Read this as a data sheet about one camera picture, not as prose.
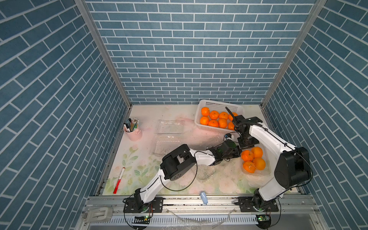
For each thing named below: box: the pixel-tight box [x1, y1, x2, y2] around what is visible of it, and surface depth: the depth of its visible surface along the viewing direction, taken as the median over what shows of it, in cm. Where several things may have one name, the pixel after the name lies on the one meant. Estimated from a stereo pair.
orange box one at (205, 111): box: [201, 106, 210, 116], surface depth 111 cm
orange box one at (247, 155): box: [241, 149, 254, 162], surface depth 88 cm
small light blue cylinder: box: [200, 191, 208, 205], surface depth 76 cm
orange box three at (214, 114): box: [209, 110, 219, 120], surface depth 110 cm
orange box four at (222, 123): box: [218, 118, 228, 129], surface depth 104 cm
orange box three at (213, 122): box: [207, 119, 219, 128], surface depth 105 cm
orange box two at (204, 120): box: [199, 115, 210, 126], surface depth 106 cm
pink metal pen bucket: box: [123, 125, 143, 142], surface depth 96 cm
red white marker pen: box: [113, 167, 126, 195], surface depth 82 cm
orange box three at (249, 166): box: [242, 161, 256, 174], surface depth 84 cm
